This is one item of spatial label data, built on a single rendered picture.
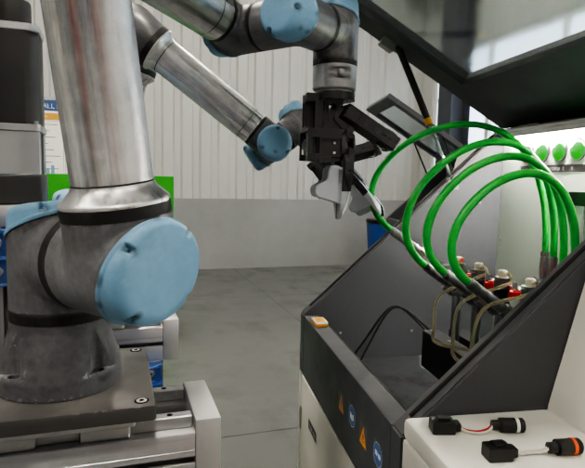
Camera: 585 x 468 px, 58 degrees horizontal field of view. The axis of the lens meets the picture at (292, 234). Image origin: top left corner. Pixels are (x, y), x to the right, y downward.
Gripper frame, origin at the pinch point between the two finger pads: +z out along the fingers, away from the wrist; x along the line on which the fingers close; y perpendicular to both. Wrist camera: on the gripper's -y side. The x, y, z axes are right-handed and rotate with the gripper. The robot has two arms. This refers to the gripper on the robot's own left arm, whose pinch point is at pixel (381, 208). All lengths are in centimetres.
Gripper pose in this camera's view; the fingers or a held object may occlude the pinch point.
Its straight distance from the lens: 121.3
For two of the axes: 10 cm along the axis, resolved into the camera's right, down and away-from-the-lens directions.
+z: 5.4, 7.6, -3.6
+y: -7.4, 6.4, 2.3
